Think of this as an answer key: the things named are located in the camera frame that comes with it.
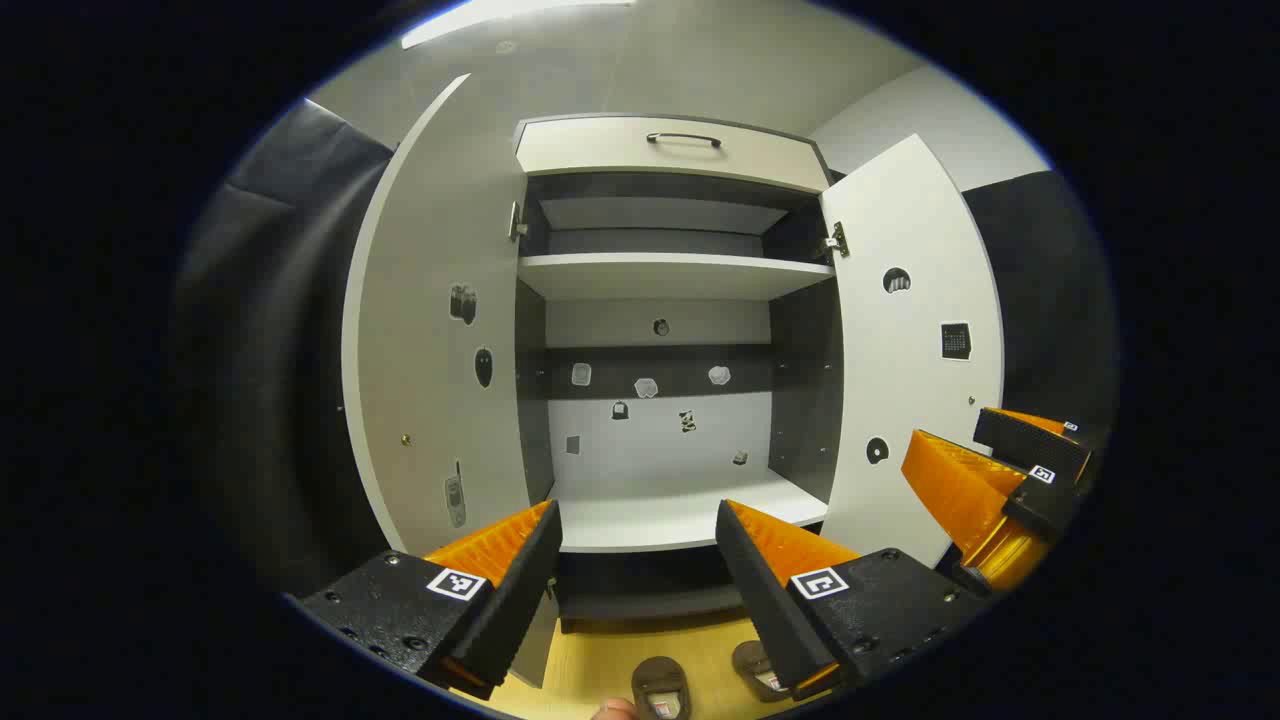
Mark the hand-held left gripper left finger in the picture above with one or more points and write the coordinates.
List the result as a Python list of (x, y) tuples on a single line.
[(520, 590)]

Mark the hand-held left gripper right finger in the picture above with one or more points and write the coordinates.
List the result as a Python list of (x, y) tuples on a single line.
[(760, 600)]

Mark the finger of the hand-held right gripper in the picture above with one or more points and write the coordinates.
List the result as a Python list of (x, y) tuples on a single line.
[(960, 490), (1030, 440)]

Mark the brown slipper shoe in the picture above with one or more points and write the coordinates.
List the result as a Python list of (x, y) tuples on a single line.
[(752, 662), (660, 680)]

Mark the grey shoe cabinet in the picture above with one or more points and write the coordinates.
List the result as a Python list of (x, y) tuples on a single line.
[(670, 520)]

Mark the grey shoe cabinet door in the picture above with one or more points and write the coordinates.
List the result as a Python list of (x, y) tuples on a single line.
[(430, 300), (910, 380)]

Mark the metal door hinge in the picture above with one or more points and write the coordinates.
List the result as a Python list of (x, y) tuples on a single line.
[(836, 240), (516, 220)]

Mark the white cabinet shelf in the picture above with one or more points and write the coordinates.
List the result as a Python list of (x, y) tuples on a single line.
[(670, 275)]

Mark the grey cabinet drawer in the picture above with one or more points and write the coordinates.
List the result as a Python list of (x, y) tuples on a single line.
[(600, 150)]

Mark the black backdrop cloth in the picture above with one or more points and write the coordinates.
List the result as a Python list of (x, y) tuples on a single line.
[(1050, 300), (270, 350)]

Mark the ceiling light panel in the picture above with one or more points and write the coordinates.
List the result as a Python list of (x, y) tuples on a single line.
[(480, 15)]

